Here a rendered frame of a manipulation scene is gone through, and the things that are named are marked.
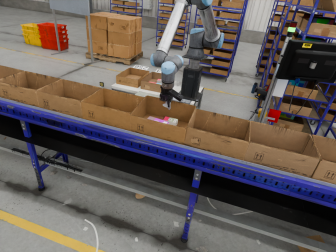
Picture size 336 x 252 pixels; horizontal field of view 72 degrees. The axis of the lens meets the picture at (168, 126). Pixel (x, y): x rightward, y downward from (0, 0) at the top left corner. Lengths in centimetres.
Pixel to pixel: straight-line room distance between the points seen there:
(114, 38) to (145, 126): 482
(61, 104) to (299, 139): 171
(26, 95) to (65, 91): 32
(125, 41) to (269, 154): 511
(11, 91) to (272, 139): 201
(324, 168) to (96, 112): 148
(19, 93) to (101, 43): 452
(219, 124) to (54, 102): 124
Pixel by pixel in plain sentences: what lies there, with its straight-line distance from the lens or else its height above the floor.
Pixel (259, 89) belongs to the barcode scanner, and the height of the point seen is 108.
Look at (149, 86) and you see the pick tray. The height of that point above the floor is 80.
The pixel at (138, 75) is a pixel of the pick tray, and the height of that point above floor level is 77.
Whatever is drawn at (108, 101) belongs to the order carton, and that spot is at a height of 94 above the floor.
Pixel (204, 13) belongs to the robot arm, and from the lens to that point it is 206.
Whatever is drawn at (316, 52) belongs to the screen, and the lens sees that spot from 211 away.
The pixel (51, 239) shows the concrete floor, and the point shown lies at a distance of 226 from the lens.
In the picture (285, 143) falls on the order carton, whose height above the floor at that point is 94.
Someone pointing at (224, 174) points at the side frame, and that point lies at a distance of 155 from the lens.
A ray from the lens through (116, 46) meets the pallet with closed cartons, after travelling 626.
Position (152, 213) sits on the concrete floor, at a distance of 230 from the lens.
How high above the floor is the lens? 181
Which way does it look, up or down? 31 degrees down
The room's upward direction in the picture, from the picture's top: 6 degrees clockwise
